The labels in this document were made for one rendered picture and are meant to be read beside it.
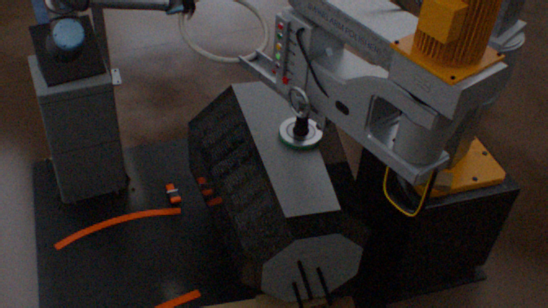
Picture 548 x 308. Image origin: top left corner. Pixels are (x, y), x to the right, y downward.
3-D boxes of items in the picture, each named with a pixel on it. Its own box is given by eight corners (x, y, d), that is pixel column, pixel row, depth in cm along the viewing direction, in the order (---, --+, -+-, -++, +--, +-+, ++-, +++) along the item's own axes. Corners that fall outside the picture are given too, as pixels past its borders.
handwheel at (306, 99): (322, 117, 275) (326, 90, 265) (305, 125, 270) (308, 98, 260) (300, 99, 283) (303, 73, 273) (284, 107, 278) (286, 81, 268)
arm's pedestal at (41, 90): (56, 213, 376) (28, 103, 319) (44, 160, 409) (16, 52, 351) (137, 192, 392) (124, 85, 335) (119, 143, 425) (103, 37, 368)
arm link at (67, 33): (54, 57, 321) (56, 50, 305) (47, 24, 321) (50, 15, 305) (83, 54, 327) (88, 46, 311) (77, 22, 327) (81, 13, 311)
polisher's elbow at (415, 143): (404, 127, 254) (413, 89, 240) (448, 146, 247) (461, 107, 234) (384, 152, 241) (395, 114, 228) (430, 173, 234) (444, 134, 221)
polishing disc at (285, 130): (270, 133, 305) (271, 131, 304) (296, 113, 318) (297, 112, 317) (304, 153, 296) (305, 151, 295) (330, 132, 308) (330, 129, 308)
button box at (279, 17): (287, 75, 279) (292, 20, 259) (282, 77, 277) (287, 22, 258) (276, 67, 283) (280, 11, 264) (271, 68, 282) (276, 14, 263)
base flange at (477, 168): (457, 121, 346) (459, 115, 343) (507, 182, 312) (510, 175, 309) (378, 135, 333) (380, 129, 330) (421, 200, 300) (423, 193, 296)
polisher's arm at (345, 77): (441, 187, 256) (475, 92, 223) (404, 210, 245) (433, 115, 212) (324, 96, 297) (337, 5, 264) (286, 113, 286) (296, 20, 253)
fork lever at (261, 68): (353, 120, 285) (355, 111, 281) (322, 135, 275) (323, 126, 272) (262, 55, 325) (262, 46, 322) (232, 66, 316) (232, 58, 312)
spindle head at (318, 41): (360, 115, 282) (377, 30, 252) (324, 133, 271) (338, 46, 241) (309, 77, 302) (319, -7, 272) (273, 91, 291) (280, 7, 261)
